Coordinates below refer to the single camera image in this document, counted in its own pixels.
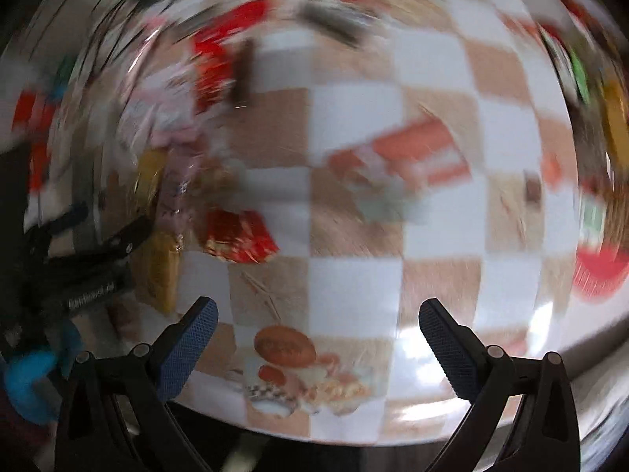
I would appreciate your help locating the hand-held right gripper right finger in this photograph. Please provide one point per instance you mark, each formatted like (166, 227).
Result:
(448, 354)

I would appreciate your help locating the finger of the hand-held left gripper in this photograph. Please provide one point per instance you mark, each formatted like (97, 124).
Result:
(64, 221)
(125, 240)

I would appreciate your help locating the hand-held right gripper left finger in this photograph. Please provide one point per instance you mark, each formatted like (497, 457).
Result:
(190, 351)

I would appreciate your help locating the clear plastic container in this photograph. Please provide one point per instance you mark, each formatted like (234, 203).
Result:
(98, 83)

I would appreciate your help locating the dark snack packet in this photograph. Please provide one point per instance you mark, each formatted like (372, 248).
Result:
(334, 19)

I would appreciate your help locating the person's left hand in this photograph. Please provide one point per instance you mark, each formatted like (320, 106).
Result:
(29, 378)

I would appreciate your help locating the yellow snack packet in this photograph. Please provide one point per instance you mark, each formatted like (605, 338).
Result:
(162, 270)
(151, 172)

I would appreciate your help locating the small red snack packet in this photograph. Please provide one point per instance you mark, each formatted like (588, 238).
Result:
(236, 236)

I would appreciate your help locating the red orange packet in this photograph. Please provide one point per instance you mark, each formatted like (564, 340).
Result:
(30, 113)

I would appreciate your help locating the checkered printed tablecloth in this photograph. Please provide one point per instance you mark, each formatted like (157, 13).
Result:
(354, 265)

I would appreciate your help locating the pink snack packet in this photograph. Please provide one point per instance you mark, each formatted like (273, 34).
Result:
(164, 113)

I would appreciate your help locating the pile of assorted snack packets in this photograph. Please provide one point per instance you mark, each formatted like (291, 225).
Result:
(599, 265)

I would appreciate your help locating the red and white snack packet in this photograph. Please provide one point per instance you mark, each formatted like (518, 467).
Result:
(408, 155)

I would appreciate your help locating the dark brown snack bar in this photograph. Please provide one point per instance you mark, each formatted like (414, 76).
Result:
(244, 73)

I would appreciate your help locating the large red snack packet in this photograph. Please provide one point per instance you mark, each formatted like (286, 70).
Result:
(221, 59)

